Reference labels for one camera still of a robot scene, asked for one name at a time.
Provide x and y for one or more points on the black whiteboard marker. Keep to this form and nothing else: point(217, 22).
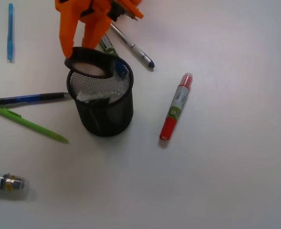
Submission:
point(13, 187)

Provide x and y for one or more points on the green mechanical pencil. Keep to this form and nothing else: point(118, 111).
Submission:
point(8, 114)

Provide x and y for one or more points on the clear tape roll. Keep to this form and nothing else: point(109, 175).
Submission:
point(115, 113)

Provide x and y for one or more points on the black mesh pen holder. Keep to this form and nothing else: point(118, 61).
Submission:
point(77, 82)

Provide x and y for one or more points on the light blue pen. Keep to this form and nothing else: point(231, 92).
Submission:
point(10, 45)

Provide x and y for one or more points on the silver white pen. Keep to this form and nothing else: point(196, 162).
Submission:
point(133, 47)

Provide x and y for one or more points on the blue cap whiteboard marker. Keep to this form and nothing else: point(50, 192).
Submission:
point(108, 48)

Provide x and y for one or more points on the black blue mechanical pencil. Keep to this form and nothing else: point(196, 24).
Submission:
point(33, 98)

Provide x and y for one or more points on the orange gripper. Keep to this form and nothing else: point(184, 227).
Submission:
point(71, 11)

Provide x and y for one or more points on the red whiteboard marker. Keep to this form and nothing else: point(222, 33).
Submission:
point(176, 107)

